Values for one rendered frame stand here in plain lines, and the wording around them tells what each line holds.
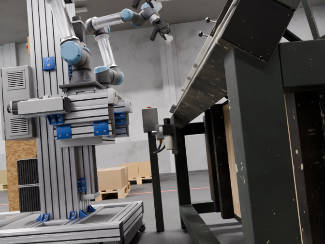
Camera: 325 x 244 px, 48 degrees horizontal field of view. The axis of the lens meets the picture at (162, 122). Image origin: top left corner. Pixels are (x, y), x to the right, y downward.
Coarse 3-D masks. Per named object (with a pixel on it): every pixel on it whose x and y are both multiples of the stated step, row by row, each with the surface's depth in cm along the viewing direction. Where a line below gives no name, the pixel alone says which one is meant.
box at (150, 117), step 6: (144, 108) 277; (150, 108) 277; (156, 108) 278; (144, 114) 277; (150, 114) 277; (156, 114) 277; (144, 120) 277; (150, 120) 277; (156, 120) 277; (144, 126) 276; (150, 126) 276; (144, 132) 278
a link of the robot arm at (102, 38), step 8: (96, 32) 285; (104, 32) 288; (96, 40) 292; (104, 40) 287; (104, 48) 286; (104, 56) 285; (112, 56) 287; (104, 64) 286; (112, 64) 283; (120, 72) 287; (120, 80) 284
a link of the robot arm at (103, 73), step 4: (96, 68) 269; (100, 68) 268; (104, 68) 269; (108, 68) 272; (96, 72) 269; (100, 72) 268; (104, 72) 269; (108, 72) 271; (112, 72) 276; (96, 76) 269; (100, 76) 268; (104, 76) 268; (108, 76) 271; (112, 76) 275; (96, 80) 269; (100, 80) 268; (104, 80) 268; (108, 80) 270; (112, 80) 277
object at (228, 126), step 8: (224, 112) 187; (224, 120) 189; (288, 128) 103; (232, 144) 177; (232, 152) 179; (232, 160) 180; (232, 168) 181; (232, 176) 182; (232, 184) 184; (232, 192) 186; (296, 200) 102; (240, 216) 172
